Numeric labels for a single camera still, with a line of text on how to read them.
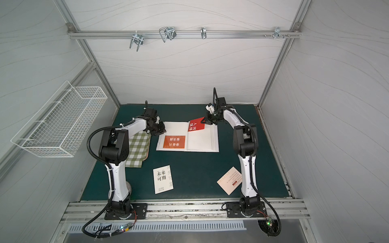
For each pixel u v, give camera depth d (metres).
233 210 0.74
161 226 0.70
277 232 0.69
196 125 1.01
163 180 0.84
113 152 0.56
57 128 0.67
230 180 0.84
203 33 0.78
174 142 0.99
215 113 0.90
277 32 0.76
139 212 0.73
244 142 0.60
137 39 0.78
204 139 0.98
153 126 0.89
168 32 0.77
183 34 0.78
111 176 0.58
